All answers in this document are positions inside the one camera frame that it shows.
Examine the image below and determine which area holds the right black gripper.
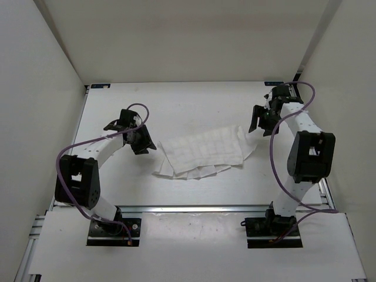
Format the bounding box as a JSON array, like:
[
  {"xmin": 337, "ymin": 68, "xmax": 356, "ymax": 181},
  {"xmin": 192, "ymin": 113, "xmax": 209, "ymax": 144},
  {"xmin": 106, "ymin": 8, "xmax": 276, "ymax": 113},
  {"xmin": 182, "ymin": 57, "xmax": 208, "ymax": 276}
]
[{"xmin": 247, "ymin": 105, "xmax": 282, "ymax": 137}]

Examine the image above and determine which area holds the white fabric skirt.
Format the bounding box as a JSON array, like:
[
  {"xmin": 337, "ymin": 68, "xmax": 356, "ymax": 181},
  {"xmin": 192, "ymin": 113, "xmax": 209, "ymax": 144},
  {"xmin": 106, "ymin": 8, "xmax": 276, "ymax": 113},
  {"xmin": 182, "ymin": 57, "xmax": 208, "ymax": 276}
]
[{"xmin": 153, "ymin": 125, "xmax": 258, "ymax": 180}]

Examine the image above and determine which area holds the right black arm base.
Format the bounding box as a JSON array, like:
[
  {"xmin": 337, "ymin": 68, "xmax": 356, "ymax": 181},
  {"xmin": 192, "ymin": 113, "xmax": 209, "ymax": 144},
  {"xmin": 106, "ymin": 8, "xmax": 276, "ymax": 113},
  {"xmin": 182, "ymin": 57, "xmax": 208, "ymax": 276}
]
[{"xmin": 240, "ymin": 207, "xmax": 303, "ymax": 249}]

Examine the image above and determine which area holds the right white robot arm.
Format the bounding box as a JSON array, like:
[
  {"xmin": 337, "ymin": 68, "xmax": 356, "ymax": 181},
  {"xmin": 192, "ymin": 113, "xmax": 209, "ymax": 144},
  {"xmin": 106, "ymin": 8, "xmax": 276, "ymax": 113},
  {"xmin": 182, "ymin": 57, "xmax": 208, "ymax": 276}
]
[{"xmin": 249, "ymin": 94, "xmax": 335, "ymax": 235}]

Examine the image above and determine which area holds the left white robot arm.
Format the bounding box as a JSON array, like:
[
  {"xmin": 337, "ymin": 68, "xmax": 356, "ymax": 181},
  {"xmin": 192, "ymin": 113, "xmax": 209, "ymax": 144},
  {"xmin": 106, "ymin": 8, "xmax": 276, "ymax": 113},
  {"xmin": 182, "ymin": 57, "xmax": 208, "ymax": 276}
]
[{"xmin": 55, "ymin": 117, "xmax": 156, "ymax": 235}]

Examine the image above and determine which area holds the right blue corner label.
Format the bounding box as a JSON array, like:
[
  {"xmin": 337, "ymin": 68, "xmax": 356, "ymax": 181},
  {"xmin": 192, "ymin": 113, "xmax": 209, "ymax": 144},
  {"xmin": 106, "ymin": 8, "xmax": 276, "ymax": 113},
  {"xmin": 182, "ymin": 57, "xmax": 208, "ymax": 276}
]
[{"xmin": 264, "ymin": 81, "xmax": 282, "ymax": 86}]

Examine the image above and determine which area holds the blue corner label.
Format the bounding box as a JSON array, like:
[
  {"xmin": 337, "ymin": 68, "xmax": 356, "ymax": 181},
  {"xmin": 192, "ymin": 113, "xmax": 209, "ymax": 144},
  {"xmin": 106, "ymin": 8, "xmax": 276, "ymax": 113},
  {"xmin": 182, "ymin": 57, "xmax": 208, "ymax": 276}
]
[
  {"xmin": 90, "ymin": 83, "xmax": 111, "ymax": 89},
  {"xmin": 264, "ymin": 81, "xmax": 282, "ymax": 86}
]

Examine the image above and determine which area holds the left blue corner label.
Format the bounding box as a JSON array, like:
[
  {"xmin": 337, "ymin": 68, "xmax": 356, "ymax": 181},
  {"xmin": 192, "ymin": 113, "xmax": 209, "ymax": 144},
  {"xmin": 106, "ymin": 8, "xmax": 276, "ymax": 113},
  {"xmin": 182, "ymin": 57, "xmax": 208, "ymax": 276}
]
[{"xmin": 90, "ymin": 83, "xmax": 111, "ymax": 89}]

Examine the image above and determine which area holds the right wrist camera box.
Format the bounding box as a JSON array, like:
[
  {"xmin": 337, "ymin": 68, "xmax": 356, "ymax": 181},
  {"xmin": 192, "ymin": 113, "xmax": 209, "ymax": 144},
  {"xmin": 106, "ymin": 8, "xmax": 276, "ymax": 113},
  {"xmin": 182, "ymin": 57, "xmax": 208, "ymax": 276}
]
[{"xmin": 271, "ymin": 85, "xmax": 292, "ymax": 99}]

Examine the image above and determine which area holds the aluminium table frame rail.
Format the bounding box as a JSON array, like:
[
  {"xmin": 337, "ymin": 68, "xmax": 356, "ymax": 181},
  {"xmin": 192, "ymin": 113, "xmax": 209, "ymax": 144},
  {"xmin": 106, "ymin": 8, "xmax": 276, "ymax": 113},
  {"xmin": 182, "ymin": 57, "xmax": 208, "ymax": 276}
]
[{"xmin": 120, "ymin": 205, "xmax": 268, "ymax": 213}]

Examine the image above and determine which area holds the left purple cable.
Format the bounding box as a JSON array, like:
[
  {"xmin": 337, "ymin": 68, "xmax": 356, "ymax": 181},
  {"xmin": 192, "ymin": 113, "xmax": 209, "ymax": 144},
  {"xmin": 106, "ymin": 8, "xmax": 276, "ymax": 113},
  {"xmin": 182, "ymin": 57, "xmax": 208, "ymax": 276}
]
[{"xmin": 55, "ymin": 103, "xmax": 150, "ymax": 246}]

